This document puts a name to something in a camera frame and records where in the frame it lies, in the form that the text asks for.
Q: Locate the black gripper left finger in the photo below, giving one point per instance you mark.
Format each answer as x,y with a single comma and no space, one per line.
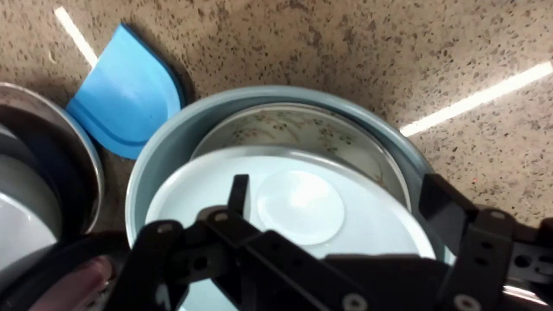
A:
173,270

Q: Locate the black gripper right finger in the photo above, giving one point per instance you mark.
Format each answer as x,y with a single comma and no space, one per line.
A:
484,253

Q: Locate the pale blue plastic bowl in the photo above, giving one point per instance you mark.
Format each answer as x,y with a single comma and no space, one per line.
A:
299,208

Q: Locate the dark steel pan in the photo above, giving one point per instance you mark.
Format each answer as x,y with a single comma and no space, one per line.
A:
92,165

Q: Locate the blue plastic scraper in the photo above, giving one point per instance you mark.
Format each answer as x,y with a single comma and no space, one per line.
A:
126,97

